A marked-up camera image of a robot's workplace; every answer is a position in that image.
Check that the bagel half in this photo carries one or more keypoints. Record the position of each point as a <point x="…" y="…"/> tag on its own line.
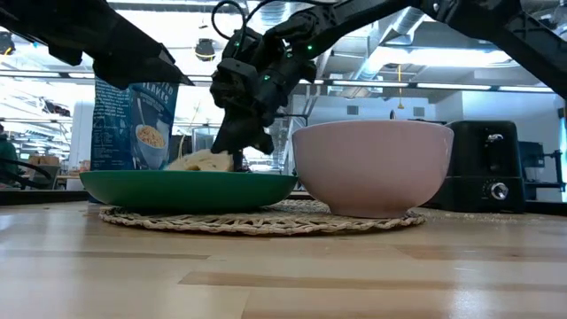
<point x="201" y="161"/>

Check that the silver ceiling duct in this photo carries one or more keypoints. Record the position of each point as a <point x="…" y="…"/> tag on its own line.
<point x="385" y="44"/>

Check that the person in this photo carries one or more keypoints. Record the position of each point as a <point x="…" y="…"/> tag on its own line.
<point x="6" y="153"/>

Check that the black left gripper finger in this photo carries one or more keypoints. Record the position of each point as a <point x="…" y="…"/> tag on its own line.
<point x="146" y="71"/>

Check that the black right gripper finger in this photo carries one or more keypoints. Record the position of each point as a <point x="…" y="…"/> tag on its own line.
<point x="265" y="142"/>
<point x="235" y="133"/>

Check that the black monitor on arm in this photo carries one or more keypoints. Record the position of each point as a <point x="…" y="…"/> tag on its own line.
<point x="538" y="159"/>

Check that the black ceiling fixture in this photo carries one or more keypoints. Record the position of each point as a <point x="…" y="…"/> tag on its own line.
<point x="205" y="49"/>

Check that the black toaster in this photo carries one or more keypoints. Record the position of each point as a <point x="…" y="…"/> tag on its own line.
<point x="483" y="168"/>

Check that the round woven straw placemat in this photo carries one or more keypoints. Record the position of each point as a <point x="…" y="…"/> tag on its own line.
<point x="248" y="223"/>

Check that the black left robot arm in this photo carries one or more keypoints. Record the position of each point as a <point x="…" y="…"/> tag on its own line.
<point x="35" y="17"/>

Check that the blue cereal box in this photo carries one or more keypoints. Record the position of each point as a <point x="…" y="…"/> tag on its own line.
<point x="115" y="133"/>

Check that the white bowl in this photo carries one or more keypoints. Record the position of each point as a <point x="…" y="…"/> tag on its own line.
<point x="372" y="168"/>

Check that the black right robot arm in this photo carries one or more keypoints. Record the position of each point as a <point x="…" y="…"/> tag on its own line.
<point x="487" y="22"/>

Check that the green plate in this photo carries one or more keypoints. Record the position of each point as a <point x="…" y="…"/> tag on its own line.
<point x="186" y="190"/>

